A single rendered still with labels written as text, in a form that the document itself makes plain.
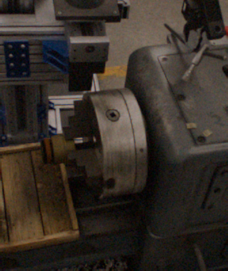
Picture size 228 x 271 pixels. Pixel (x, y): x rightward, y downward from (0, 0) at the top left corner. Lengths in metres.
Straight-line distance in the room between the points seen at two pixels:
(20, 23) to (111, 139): 0.72
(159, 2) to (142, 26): 0.31
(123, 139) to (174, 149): 0.14
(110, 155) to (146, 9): 2.59
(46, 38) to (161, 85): 0.61
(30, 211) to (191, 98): 0.59
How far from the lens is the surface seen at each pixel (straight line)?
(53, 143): 1.51
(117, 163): 1.43
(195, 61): 1.53
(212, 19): 1.44
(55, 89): 2.95
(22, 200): 1.69
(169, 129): 1.42
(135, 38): 3.66
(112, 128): 1.42
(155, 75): 1.54
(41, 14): 2.02
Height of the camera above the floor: 2.29
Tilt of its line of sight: 47 degrees down
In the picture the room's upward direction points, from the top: 8 degrees clockwise
